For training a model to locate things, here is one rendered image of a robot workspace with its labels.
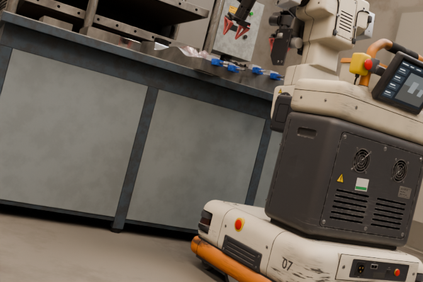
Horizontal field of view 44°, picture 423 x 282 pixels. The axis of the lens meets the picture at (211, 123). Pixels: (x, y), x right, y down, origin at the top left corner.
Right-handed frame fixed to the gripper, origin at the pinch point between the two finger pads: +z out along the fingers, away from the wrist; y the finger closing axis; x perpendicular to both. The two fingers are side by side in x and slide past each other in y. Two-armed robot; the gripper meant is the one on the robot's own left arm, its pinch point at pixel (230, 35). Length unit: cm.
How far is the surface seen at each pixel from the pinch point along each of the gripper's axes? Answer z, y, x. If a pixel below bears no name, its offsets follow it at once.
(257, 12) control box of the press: 1, -74, -97
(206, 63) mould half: 14.7, 8.4, 6.2
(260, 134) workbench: 38, -35, 14
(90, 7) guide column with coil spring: 34, 36, -86
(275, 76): 10.5, -33.5, 2.3
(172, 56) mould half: 22.7, 14.8, -12.7
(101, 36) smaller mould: 27, 48, -20
